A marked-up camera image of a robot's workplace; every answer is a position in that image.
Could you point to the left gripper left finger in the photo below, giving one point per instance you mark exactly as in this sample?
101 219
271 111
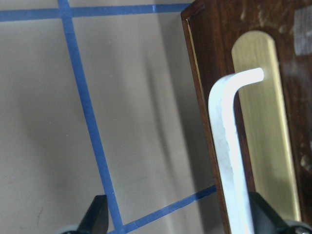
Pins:
95 220

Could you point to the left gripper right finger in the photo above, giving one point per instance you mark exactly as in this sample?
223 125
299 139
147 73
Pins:
267 221

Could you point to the wooden drawer with white handle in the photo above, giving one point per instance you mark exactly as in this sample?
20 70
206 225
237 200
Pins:
273 117

